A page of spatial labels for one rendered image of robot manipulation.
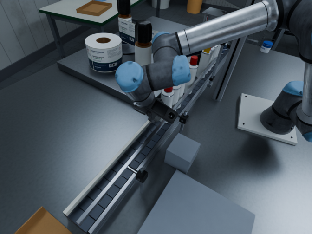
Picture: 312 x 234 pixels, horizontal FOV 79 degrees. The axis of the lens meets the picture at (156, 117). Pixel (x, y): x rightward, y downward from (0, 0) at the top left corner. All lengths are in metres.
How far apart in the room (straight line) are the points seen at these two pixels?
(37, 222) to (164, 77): 0.59
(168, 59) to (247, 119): 0.64
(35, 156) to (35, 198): 0.18
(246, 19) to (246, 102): 0.60
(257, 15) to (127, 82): 0.40
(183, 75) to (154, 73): 0.07
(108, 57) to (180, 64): 0.68
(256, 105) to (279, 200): 0.50
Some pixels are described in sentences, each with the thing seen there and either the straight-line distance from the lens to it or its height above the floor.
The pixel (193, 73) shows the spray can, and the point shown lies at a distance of 0.95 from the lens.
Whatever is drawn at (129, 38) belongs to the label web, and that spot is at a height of 0.96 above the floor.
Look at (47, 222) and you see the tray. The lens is 0.76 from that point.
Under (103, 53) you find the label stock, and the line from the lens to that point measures 1.11.
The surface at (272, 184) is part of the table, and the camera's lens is 0.90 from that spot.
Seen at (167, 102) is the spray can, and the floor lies 1.01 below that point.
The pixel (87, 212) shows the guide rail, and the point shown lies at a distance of 0.59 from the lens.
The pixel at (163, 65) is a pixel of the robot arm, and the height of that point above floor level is 1.25.
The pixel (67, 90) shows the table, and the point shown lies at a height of 0.83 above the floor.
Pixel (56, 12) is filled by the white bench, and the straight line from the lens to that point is 2.43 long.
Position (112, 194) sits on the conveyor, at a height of 0.88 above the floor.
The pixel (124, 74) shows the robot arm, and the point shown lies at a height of 1.24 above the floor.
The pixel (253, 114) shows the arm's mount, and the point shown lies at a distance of 1.09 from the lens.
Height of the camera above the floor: 1.51
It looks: 46 degrees down
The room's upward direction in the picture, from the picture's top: 5 degrees clockwise
